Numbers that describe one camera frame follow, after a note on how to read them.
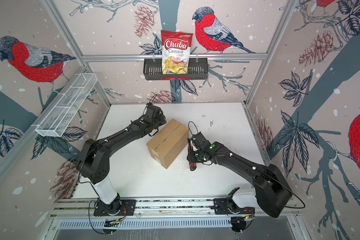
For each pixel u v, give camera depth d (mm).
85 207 760
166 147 783
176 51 835
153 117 703
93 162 470
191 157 731
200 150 634
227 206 657
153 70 949
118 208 713
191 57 882
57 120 715
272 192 408
